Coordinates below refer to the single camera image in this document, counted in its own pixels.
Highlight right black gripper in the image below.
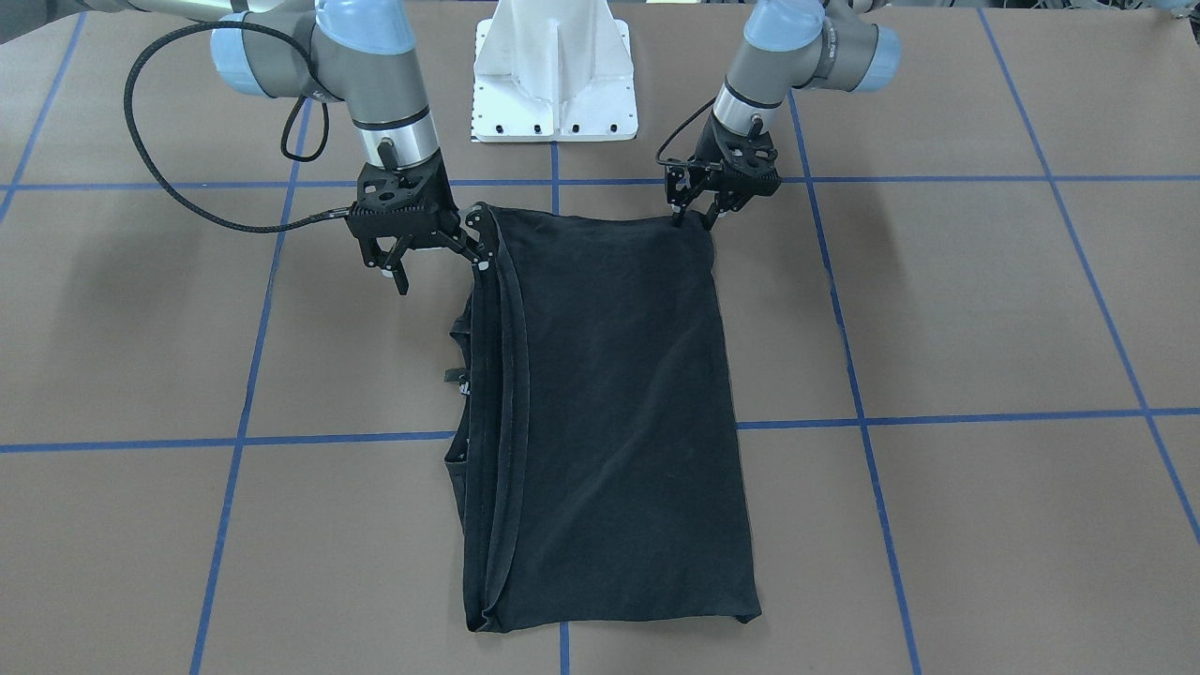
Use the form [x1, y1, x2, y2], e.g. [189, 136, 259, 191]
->
[346, 154, 496, 295]

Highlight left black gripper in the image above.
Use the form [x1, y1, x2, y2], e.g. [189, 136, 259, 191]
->
[662, 117, 782, 232]

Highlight black graphic t-shirt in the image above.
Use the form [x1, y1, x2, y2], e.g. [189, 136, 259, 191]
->
[444, 203, 761, 633]

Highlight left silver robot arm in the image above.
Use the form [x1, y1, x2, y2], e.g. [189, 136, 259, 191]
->
[655, 1, 902, 228]

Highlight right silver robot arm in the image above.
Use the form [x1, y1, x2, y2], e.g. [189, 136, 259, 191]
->
[122, 1, 494, 294]

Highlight brown paper table cover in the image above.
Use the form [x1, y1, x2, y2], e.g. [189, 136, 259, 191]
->
[1, 2, 1199, 674]

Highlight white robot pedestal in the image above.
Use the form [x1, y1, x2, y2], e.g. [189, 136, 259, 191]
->
[472, 1, 638, 143]

